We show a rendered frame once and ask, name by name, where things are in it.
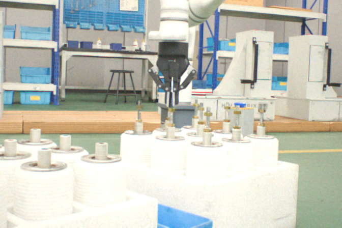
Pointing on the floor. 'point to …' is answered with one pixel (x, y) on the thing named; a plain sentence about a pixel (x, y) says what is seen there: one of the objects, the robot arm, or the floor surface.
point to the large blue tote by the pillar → (199, 84)
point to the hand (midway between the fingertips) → (171, 99)
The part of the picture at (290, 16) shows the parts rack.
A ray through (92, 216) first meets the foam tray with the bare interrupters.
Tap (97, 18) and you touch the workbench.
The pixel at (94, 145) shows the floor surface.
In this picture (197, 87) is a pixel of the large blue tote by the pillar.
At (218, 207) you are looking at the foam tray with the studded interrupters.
